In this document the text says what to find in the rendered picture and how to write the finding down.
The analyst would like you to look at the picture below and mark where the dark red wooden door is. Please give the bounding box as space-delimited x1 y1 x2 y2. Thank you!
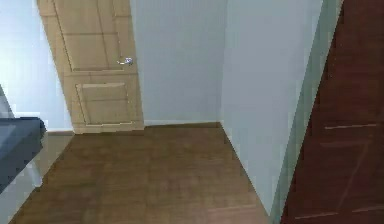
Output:
280 0 384 224

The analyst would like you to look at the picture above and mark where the light wooden room door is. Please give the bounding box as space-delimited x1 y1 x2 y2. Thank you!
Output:
36 0 145 135

